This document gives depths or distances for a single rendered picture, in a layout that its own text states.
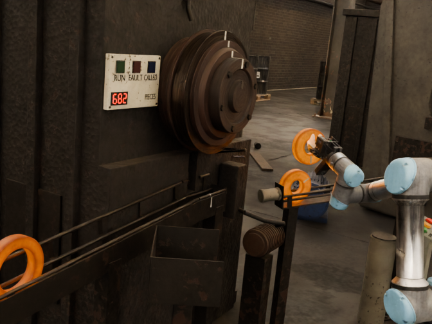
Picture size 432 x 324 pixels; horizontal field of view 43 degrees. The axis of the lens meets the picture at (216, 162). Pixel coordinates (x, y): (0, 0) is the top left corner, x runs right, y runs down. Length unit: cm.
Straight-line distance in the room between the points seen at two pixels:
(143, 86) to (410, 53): 302
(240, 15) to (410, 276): 130
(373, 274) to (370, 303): 14
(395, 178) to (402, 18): 295
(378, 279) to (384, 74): 241
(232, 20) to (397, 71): 245
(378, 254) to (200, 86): 115
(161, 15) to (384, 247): 139
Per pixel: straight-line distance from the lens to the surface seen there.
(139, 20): 195
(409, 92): 462
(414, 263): 190
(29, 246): 158
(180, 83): 195
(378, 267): 261
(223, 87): 198
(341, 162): 216
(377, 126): 476
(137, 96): 194
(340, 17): 1100
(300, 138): 235
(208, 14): 229
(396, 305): 192
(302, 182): 250
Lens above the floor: 132
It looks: 13 degrees down
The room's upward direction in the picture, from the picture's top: 5 degrees clockwise
